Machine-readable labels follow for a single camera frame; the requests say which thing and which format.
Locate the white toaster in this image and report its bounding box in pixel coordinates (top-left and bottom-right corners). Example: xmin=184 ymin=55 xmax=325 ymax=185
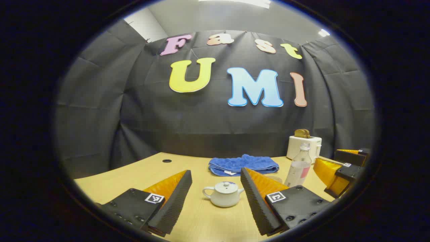
xmin=287 ymin=135 xmax=322 ymax=163

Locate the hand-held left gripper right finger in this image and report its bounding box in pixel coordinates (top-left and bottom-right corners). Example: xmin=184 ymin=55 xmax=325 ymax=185
xmin=240 ymin=167 xmax=334 ymax=237

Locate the white ceramic teacup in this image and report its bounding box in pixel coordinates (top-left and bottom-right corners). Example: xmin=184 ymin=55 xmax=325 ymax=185
xmin=202 ymin=181 xmax=245 ymax=207

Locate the folded blue towel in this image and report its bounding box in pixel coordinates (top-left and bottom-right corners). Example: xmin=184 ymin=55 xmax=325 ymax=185
xmin=208 ymin=154 xmax=280 ymax=177

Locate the clear plastic water bottle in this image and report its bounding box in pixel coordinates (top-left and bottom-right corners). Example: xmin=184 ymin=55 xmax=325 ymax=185
xmin=284 ymin=143 xmax=312 ymax=188

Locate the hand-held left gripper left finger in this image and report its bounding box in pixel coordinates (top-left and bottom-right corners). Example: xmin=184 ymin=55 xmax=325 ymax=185
xmin=100 ymin=170 xmax=193 ymax=237

